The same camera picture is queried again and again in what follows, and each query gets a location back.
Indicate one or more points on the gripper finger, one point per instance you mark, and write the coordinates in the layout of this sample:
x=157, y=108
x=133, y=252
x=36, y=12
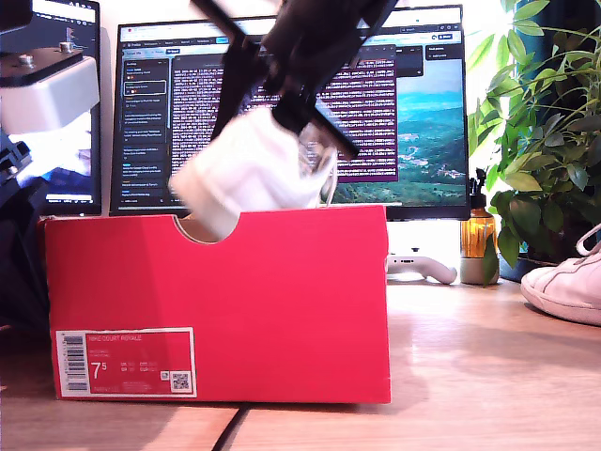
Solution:
x=235, y=94
x=292, y=119

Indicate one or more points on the green leafy potted plant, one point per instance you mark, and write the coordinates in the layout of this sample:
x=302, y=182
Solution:
x=554, y=197

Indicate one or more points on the white game controller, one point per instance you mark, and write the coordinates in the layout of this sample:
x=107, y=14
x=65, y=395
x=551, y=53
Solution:
x=436, y=270

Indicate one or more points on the red shoebox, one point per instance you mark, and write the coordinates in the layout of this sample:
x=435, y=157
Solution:
x=282, y=305

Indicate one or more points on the amber pump bottle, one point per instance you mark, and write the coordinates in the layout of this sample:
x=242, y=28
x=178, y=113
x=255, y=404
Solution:
x=476, y=235

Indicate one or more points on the black Huawei computer monitor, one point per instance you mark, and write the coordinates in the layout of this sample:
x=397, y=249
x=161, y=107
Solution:
x=422, y=141

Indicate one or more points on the white sneaker shoe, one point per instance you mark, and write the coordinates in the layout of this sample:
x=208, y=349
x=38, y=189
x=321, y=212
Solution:
x=244, y=164
x=563, y=291

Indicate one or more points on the white round bottle holder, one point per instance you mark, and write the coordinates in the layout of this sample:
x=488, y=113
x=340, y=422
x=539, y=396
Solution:
x=472, y=272

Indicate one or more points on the white camera box with bracket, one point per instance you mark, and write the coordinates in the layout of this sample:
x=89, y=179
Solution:
x=47, y=98

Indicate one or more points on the black rectangular planter tray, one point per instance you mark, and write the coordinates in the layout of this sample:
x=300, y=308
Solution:
x=509, y=272

